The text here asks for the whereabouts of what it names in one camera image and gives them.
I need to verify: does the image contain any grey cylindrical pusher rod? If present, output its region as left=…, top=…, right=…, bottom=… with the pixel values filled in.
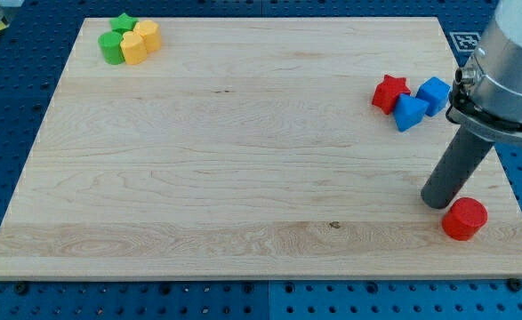
left=421, top=127, right=494, bottom=209

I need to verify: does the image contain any red star block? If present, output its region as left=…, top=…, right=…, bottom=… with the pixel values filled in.
left=372, top=74, right=411, bottom=115

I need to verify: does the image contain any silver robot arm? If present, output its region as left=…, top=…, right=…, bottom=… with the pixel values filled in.
left=421, top=0, right=522, bottom=209

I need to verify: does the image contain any green star block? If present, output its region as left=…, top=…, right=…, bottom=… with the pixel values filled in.
left=109, top=12, right=138, bottom=34

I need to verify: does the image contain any red cylinder block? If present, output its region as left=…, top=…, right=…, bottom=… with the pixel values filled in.
left=441, top=197, right=488, bottom=241

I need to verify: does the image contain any blue cube block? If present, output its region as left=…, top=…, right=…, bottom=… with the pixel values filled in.
left=415, top=76, right=451, bottom=117

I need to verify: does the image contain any blue triangle block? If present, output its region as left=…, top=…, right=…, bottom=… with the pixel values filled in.
left=393, top=94, right=429, bottom=132

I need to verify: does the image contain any white fiducial marker tag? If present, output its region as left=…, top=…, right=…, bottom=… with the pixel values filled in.
left=450, top=31, right=481, bottom=52

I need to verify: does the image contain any wooden board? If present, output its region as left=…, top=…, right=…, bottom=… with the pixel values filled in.
left=0, top=17, right=522, bottom=281

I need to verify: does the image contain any yellow rear block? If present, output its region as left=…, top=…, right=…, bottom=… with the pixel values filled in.
left=133, top=20, right=162, bottom=52

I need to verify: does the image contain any yellow block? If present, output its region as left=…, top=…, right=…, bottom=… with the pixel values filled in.
left=120, top=31, right=148, bottom=65
left=133, top=20, right=162, bottom=52

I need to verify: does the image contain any yellow front block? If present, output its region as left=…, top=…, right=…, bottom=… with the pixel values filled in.
left=120, top=31, right=148, bottom=65

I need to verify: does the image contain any green cylinder block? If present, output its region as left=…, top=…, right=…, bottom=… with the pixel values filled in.
left=98, top=31, right=124, bottom=65

